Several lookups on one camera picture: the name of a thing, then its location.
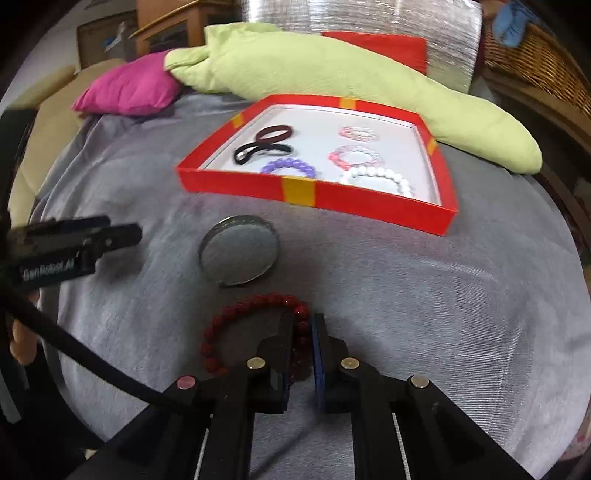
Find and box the red shallow box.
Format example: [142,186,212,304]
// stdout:
[176,93,459,237]

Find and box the light green quilt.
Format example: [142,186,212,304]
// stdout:
[164,22,543,175]

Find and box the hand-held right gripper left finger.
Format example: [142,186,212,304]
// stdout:
[69,311,297,480]

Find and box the red bead bracelet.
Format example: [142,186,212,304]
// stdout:
[202,293,312,381]

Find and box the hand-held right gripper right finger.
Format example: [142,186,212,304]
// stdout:
[311,313,532,480]

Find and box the silver metal bangle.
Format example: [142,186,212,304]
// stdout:
[199,215,280,288]

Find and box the purple bead bracelet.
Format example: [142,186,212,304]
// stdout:
[260,158,318,177]

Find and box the magenta pillow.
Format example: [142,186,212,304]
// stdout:
[71,51,182,116]

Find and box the wicker basket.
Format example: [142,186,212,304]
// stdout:
[480,18,591,121]

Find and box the wooden bench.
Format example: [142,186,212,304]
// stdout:
[480,69,591,241]

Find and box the black cable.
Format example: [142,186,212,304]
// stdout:
[0,291,185,416]

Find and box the blue cloth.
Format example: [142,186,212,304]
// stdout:
[492,2,539,48]

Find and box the beige sofa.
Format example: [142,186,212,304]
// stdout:
[7,58,125,222]

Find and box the red cushion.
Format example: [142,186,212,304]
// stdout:
[321,31,428,75]

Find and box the person's left hand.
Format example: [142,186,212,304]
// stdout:
[11,318,38,366]

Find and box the wooden cabinet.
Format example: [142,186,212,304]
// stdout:
[76,0,241,70]

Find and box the maroon bangle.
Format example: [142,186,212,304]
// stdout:
[255,124,295,145]

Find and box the pink and white bead bracelet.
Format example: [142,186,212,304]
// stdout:
[329,144,384,169]

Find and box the black hair tie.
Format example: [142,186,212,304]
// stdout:
[233,141,293,165]

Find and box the silver foil panel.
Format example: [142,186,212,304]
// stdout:
[240,0,483,93]

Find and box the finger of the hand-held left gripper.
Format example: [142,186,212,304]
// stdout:
[104,223,142,254]

